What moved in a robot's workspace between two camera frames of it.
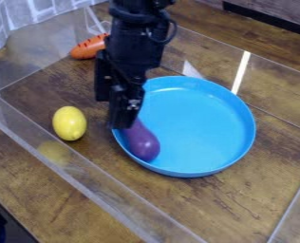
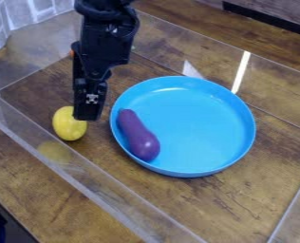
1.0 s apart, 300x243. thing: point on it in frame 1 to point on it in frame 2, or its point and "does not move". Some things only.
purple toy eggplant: x=142 y=142 does not move
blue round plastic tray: x=201 y=121 does not move
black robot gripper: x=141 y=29 to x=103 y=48
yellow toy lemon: x=68 y=123 does not move
